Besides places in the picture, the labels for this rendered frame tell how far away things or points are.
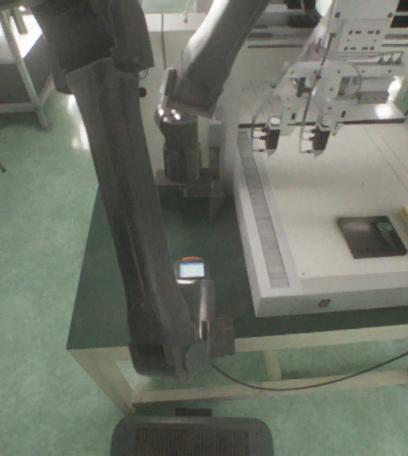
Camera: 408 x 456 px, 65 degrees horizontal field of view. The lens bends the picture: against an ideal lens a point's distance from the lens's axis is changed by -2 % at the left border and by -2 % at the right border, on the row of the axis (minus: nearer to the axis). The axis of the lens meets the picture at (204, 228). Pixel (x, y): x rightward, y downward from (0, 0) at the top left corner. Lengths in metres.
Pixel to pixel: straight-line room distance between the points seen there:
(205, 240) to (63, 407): 0.99
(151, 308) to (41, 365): 1.35
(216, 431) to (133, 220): 0.97
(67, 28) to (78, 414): 1.42
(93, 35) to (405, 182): 0.93
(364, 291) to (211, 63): 0.57
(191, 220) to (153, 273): 0.62
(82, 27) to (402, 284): 0.76
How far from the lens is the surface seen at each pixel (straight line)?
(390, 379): 1.56
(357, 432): 1.61
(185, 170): 0.56
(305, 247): 0.82
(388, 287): 0.83
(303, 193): 0.95
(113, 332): 0.82
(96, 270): 0.92
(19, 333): 1.82
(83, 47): 0.39
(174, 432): 1.24
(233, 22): 0.46
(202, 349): 0.45
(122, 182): 0.36
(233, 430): 1.24
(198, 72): 0.50
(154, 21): 0.91
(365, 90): 0.83
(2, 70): 2.97
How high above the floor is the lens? 1.48
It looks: 49 degrees down
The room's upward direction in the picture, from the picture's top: straight up
